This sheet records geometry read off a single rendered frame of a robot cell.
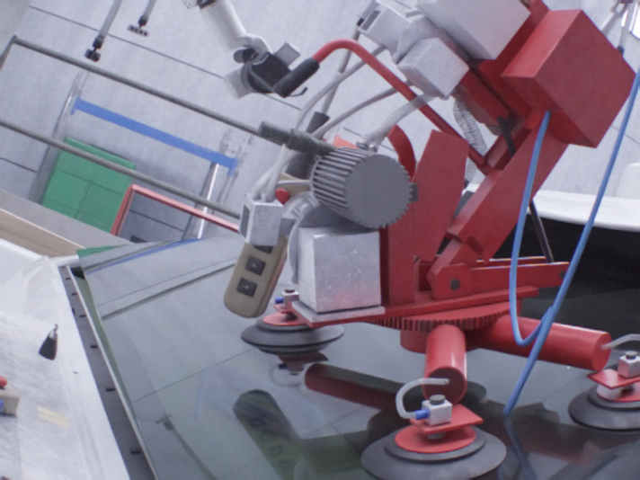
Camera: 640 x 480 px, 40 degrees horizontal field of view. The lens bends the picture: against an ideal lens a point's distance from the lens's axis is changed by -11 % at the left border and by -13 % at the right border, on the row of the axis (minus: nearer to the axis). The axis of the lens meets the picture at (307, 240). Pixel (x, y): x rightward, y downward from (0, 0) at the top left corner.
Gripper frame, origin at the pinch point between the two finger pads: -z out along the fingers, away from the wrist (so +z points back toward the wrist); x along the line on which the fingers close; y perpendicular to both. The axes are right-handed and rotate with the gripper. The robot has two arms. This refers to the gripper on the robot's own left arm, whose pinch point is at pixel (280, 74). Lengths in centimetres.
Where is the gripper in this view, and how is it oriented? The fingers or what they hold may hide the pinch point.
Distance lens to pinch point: 200.0
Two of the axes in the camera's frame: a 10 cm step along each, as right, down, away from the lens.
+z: -2.8, -1.6, 9.5
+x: -7.3, -6.1, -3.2
